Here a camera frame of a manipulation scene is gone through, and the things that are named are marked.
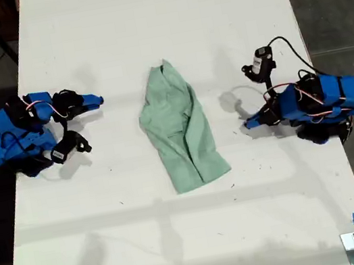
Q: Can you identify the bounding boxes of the pale green T-shirt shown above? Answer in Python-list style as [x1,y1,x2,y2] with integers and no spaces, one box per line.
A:
[128,50,236,200]

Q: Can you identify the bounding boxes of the black camera stalk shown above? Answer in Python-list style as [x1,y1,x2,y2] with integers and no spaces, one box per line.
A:
[241,59,278,100]
[59,126,93,158]

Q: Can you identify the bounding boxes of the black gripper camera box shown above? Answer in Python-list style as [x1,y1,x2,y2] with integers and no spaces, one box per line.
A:
[250,45,278,76]
[48,139,78,167]

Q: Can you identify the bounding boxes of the black camera cable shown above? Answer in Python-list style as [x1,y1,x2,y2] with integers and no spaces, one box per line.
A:
[265,30,320,84]

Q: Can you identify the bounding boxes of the thin black floor cable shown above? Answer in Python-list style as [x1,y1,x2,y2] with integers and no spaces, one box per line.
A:
[0,17,21,68]

